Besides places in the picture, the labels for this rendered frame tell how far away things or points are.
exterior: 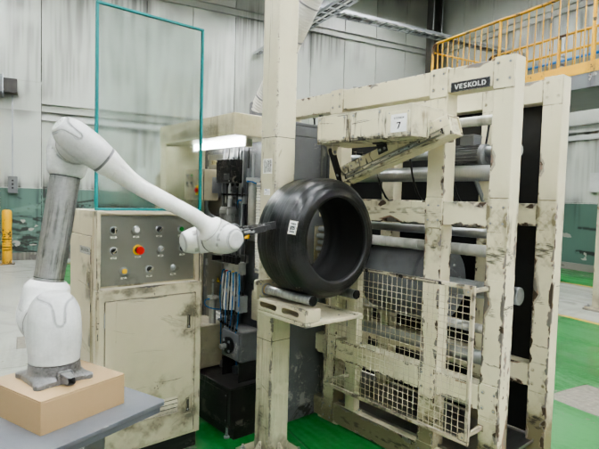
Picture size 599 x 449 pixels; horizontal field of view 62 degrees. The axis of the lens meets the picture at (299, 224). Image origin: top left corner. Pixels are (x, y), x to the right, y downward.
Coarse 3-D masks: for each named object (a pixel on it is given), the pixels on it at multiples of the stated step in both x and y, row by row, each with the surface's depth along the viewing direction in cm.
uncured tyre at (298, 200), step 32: (288, 192) 224; (320, 192) 219; (352, 192) 232; (288, 224) 213; (352, 224) 255; (288, 256) 213; (320, 256) 259; (352, 256) 253; (288, 288) 230; (320, 288) 222
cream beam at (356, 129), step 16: (352, 112) 244; (368, 112) 235; (384, 112) 228; (400, 112) 221; (416, 112) 219; (432, 112) 227; (320, 128) 261; (336, 128) 252; (352, 128) 243; (368, 128) 235; (384, 128) 229; (416, 128) 220; (320, 144) 264; (336, 144) 261; (352, 144) 259; (368, 144) 257
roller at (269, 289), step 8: (264, 288) 244; (272, 288) 239; (280, 288) 237; (280, 296) 234; (288, 296) 229; (296, 296) 225; (304, 296) 222; (312, 296) 220; (304, 304) 223; (312, 304) 219
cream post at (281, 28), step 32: (288, 0) 247; (288, 32) 248; (288, 64) 249; (288, 96) 250; (288, 128) 252; (288, 160) 253; (288, 352) 260; (256, 384) 263; (288, 384) 262; (256, 416) 263
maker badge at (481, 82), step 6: (474, 78) 228; (480, 78) 225; (486, 78) 224; (456, 84) 235; (462, 84) 233; (468, 84) 230; (474, 84) 228; (480, 84) 226; (486, 84) 224; (456, 90) 235; (462, 90) 233
